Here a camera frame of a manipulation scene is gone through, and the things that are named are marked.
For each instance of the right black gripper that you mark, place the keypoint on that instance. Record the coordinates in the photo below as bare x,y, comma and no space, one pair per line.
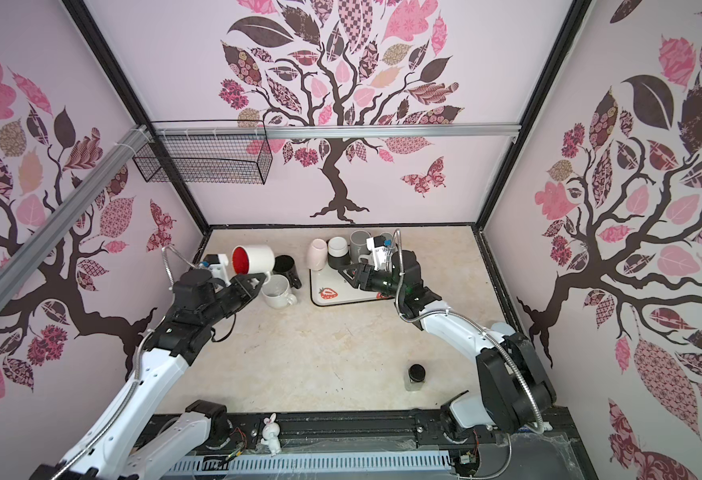
364,272

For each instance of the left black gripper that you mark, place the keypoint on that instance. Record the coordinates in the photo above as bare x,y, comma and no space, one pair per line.
240,283

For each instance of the cream mug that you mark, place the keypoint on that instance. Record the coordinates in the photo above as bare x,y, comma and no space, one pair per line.
277,292

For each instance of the pink upside-down mug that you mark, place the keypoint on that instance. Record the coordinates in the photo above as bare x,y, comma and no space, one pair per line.
317,253

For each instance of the black mug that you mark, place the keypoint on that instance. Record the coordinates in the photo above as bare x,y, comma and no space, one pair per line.
285,265

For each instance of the tall grey mug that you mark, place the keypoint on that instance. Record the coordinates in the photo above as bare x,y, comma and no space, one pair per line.
358,245

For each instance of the right metal flexible conduit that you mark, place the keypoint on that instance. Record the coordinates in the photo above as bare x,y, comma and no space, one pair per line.
507,360

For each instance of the white strawberry tray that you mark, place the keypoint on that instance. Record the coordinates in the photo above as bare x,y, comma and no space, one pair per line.
328,288

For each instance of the white rabbit figurine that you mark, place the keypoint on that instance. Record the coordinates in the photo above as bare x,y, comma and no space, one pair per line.
270,435

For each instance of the black wire basket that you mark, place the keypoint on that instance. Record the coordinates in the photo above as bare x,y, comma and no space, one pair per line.
208,154

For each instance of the horizontal aluminium rail back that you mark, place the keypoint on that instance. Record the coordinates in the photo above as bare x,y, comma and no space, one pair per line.
368,131

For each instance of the white slotted cable duct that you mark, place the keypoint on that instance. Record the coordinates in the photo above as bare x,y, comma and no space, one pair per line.
311,463

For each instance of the diagonal aluminium rail left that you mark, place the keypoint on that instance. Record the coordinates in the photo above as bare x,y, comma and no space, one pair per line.
31,254

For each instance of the black front base frame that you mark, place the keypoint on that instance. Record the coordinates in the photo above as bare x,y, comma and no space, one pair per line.
482,451

